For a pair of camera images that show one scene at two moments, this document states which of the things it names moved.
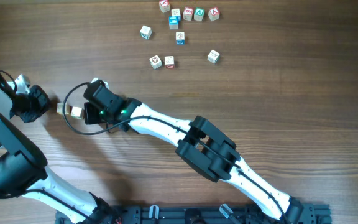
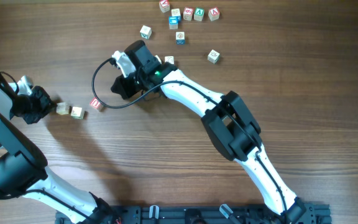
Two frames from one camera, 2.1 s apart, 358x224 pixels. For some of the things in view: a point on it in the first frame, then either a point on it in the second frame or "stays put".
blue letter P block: [59, 108] stays put
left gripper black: [38, 106] stays put
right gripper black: [89, 115] -> [124, 86]
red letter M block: [76, 112] stays put
